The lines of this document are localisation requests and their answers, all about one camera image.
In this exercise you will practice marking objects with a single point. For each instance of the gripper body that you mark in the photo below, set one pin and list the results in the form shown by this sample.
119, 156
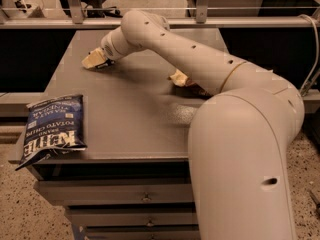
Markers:
108, 48

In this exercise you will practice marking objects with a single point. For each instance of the small blue rxbar wrapper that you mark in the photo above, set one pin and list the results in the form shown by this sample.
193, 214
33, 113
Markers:
106, 64

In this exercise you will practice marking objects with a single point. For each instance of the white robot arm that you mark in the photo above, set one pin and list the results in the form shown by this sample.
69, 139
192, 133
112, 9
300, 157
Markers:
237, 139

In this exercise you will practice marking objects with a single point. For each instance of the blue kettle chips bag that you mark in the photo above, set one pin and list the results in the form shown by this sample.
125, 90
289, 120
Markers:
54, 127

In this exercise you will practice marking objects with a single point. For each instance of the brown yellow chips bag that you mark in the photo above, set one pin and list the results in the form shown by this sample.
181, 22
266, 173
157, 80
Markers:
181, 80

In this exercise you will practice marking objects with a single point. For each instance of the grey drawer cabinet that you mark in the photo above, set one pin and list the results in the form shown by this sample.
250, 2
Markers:
132, 182

